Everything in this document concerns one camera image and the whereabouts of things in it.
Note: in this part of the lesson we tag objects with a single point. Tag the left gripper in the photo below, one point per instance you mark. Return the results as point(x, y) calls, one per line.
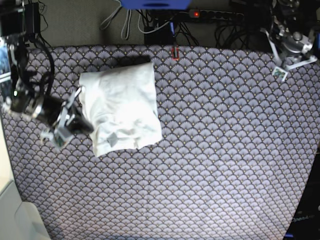
point(294, 47)

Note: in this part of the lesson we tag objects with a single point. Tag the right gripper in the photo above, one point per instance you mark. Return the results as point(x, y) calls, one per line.
point(46, 109)

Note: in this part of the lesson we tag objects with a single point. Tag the white T-shirt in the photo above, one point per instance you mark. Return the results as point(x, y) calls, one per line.
point(121, 105)

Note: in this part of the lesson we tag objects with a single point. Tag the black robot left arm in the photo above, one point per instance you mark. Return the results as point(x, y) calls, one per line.
point(293, 28)

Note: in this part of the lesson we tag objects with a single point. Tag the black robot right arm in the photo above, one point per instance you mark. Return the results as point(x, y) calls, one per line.
point(20, 24)

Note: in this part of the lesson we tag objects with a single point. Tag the black power strip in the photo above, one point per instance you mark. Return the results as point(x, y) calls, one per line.
point(215, 15)

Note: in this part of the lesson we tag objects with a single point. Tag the red table clamp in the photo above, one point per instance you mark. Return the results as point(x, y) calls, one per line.
point(175, 53)

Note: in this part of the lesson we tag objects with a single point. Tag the black box under table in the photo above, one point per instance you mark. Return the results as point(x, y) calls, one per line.
point(163, 36)

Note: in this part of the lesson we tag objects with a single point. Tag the patterned fan-print tablecloth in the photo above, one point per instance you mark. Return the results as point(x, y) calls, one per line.
point(236, 152)

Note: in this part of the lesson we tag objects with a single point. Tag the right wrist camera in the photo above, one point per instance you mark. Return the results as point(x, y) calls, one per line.
point(60, 137)

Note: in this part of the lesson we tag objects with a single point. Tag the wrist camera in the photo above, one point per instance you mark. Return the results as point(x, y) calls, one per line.
point(279, 73)
point(60, 137)

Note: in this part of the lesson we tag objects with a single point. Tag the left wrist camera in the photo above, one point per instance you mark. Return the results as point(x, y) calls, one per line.
point(279, 73)

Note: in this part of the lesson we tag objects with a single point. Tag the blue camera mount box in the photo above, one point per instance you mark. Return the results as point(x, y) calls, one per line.
point(156, 4)

